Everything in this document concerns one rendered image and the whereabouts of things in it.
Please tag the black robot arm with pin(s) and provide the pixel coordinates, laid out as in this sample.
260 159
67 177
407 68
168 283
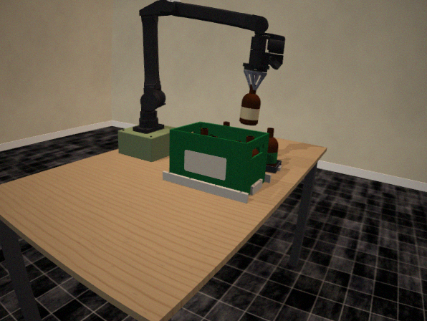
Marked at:
153 96

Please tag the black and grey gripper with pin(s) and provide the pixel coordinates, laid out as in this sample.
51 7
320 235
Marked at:
253 67

